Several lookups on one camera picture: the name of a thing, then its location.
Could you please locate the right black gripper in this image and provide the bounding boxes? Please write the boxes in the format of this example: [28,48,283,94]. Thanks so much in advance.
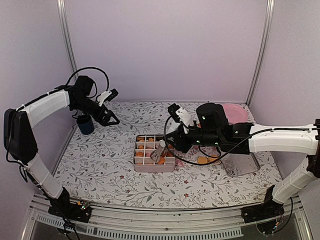
[162,123,222,153]

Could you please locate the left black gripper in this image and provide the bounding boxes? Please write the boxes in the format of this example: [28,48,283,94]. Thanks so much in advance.
[71,96,120,126]

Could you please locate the metal serving tongs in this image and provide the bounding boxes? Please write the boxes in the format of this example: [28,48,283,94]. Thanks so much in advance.
[149,117,180,163]

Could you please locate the metal tin with white dividers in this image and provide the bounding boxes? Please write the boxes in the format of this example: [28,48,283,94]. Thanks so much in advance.
[133,134,176,173]

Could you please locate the orange swirl cookie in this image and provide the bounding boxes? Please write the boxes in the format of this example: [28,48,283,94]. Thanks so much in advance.
[137,136,145,142]

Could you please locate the silver tin lid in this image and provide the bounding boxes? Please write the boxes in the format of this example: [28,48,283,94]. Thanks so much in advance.
[221,153,261,178]

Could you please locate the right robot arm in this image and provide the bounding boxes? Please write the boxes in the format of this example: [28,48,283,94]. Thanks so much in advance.
[163,102,320,218]

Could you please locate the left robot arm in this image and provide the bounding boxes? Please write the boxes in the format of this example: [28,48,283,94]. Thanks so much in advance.
[3,75,120,217]

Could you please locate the floral tablecloth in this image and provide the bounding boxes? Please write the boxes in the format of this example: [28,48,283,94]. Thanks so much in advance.
[54,102,282,209]

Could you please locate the dark blue cup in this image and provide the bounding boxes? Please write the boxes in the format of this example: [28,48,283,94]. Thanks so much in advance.
[76,114,95,135]

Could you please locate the pink plate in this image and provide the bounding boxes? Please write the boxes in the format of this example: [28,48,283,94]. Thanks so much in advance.
[222,103,249,125]

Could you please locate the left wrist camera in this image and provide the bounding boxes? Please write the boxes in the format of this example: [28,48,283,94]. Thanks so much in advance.
[96,88,119,107]

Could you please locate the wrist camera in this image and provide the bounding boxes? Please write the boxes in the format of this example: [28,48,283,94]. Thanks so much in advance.
[167,103,196,134]
[96,88,119,107]

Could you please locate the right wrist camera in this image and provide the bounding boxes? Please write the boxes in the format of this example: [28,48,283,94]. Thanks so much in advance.
[167,103,196,134]

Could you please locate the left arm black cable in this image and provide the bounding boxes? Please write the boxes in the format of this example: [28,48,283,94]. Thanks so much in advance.
[66,66,111,93]

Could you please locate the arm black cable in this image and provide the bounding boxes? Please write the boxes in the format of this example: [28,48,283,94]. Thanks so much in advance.
[66,66,111,93]
[162,117,276,166]

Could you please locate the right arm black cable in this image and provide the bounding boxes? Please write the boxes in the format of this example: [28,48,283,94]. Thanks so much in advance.
[162,117,276,166]

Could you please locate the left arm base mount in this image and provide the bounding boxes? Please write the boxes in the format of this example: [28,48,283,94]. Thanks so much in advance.
[48,201,92,223]

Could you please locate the aluminium front rail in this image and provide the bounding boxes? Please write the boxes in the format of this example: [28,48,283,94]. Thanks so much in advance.
[21,194,314,240]

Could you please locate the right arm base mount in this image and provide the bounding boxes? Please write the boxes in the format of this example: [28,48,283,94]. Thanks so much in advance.
[241,200,285,223]

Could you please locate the left aluminium frame post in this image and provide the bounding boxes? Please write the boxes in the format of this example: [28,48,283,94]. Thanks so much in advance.
[56,0,77,72]

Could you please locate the aluminium frame post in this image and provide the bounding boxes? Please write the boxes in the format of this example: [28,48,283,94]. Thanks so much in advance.
[56,0,77,72]
[245,0,275,107]

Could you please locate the right aluminium frame post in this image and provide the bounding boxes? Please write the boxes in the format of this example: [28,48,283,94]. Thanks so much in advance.
[245,0,275,107]

